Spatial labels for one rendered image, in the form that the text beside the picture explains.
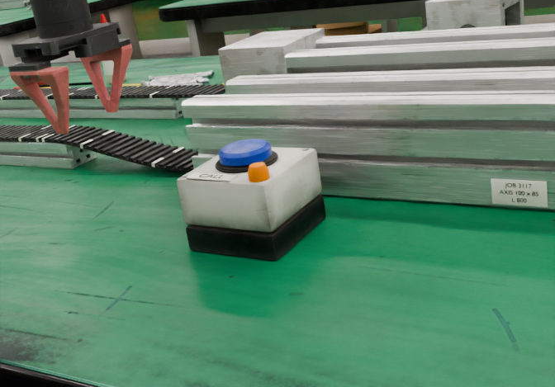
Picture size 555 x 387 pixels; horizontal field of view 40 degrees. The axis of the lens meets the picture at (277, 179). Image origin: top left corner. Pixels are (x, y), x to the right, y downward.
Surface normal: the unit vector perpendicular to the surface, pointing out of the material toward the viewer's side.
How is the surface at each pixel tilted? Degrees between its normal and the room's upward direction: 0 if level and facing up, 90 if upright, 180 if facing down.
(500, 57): 90
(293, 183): 90
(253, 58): 90
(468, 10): 90
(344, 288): 0
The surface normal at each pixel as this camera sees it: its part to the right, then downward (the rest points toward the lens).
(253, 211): -0.50, 0.36
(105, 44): 0.86, 0.04
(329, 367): -0.15, -0.93
